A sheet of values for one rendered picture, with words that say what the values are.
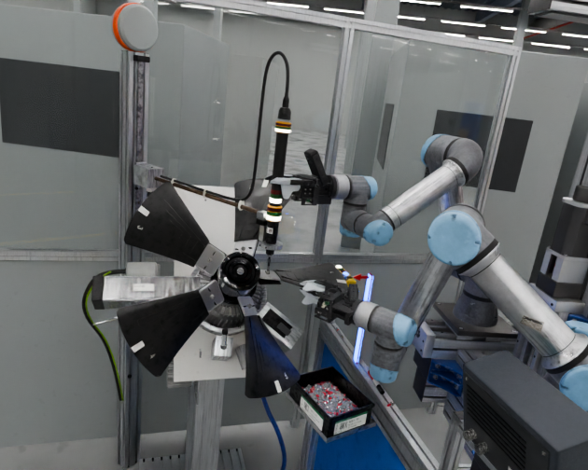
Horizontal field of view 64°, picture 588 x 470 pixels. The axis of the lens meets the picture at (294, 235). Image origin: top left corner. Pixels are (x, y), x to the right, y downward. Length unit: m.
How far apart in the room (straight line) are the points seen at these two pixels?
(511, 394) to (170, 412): 1.84
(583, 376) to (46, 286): 1.91
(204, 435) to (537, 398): 1.17
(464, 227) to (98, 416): 1.95
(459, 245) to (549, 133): 3.06
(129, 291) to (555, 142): 3.40
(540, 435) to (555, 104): 3.36
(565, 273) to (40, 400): 2.15
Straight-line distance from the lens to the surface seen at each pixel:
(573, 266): 1.55
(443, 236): 1.11
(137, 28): 1.86
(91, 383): 2.44
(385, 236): 1.38
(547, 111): 4.09
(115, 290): 1.50
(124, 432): 2.39
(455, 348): 1.77
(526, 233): 4.22
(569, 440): 0.96
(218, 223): 1.72
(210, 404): 1.75
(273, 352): 1.41
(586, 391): 1.21
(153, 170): 1.79
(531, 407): 1.00
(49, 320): 2.29
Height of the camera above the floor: 1.73
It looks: 17 degrees down
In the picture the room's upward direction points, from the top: 7 degrees clockwise
